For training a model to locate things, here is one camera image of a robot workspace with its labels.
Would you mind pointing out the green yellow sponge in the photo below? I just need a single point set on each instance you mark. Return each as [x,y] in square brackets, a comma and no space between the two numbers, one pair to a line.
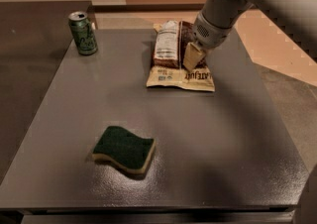
[124,149]

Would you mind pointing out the green soda can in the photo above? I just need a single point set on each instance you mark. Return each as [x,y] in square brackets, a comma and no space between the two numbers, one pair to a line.
[82,32]

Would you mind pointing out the brown chip bag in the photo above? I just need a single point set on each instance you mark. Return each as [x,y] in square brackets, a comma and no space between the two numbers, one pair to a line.
[167,67]

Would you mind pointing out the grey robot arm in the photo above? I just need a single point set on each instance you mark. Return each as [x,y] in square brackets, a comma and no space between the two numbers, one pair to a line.
[296,18]

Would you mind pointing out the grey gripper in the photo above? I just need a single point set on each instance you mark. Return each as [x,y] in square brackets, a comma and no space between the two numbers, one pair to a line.
[210,36]

